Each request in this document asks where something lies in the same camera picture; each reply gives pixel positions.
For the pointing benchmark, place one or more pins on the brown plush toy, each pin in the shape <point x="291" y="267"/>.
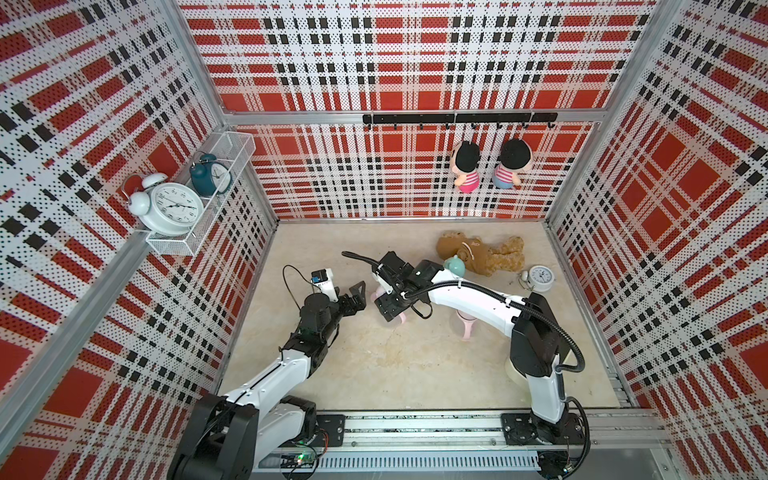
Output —
<point x="481" y="258"/>

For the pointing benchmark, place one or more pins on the small white alarm clock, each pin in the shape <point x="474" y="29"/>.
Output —
<point x="538" y="278"/>

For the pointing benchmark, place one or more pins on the white bin green inside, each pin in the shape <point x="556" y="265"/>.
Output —
<point x="519" y="379"/>

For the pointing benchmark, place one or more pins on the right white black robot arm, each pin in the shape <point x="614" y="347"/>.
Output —
<point x="538" y="346"/>

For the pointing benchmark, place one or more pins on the black hook rail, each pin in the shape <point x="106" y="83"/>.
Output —
<point x="423" y="119"/>

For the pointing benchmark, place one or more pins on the doll with pink dress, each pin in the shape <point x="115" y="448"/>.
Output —
<point x="464" y="163"/>

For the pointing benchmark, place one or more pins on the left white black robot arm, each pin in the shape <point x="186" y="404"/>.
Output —
<point x="226" y="436"/>

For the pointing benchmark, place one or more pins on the green circuit board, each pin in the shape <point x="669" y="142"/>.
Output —
<point x="297" y="461"/>

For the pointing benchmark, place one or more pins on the teal alarm clock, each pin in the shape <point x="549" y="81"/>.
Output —
<point x="210" y="177"/>

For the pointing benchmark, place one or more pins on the large white alarm clock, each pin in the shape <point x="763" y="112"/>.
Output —
<point x="166" y="208"/>

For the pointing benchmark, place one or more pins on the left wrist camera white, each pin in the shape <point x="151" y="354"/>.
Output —
<point x="323" y="280"/>

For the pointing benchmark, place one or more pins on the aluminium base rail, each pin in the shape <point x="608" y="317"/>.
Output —
<point x="602" y="443"/>

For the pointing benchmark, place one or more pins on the white wire wall shelf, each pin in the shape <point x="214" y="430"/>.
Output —
<point x="234" y="150"/>

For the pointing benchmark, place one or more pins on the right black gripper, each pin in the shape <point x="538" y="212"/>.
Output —
<point x="388" y="308"/>

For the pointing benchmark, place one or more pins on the pink bottle handle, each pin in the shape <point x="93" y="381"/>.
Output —
<point x="468" y="324"/>
<point x="378" y="293"/>

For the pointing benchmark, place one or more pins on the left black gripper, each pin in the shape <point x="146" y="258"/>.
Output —
<point x="358" y="300"/>

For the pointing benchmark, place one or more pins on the doll with striped shirt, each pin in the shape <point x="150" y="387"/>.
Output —
<point x="515" y="157"/>

